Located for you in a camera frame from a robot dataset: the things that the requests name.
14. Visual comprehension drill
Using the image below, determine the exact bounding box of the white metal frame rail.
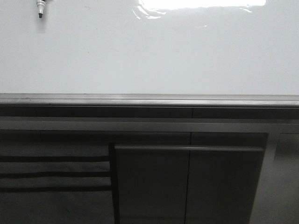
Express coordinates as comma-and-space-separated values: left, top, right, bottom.
0, 117, 299, 133

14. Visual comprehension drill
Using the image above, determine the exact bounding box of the white whiteboard marker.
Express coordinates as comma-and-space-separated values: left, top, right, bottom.
36, 0, 46, 18

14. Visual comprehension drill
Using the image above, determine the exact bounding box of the grey cloth with black stripes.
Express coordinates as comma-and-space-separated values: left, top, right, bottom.
0, 141, 111, 193

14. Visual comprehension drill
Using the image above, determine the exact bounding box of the white whiteboard with frame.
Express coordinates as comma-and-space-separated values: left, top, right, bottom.
0, 0, 299, 107

